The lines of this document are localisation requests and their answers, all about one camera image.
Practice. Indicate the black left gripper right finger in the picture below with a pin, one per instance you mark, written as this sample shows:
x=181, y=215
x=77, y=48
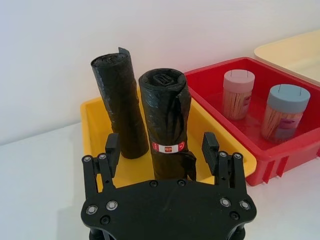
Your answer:
x=210, y=155

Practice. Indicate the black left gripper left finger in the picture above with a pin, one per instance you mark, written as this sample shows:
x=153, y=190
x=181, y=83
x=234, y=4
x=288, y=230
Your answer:
x=109, y=160

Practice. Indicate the yellow plastic tray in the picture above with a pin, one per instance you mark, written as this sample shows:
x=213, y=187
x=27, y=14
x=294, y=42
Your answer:
x=225, y=152

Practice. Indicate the red plastic tray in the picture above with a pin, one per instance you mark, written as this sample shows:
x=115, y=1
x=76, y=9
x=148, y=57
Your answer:
x=252, y=136

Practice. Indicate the plain black bag roll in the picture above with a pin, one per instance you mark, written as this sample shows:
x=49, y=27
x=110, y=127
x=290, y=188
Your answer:
x=120, y=105

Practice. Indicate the black bag roll with label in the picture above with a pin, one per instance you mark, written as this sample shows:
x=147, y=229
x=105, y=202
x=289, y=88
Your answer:
x=165, y=117

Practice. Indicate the toothpick jar with pink lid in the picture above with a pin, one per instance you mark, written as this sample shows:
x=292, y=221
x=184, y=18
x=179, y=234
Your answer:
x=238, y=100

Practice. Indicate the toothpick jar with grey-blue lid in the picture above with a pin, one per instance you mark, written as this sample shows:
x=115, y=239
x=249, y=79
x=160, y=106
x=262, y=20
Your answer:
x=283, y=117

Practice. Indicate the cream plastic tray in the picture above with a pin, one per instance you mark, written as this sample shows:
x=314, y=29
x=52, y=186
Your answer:
x=292, y=53

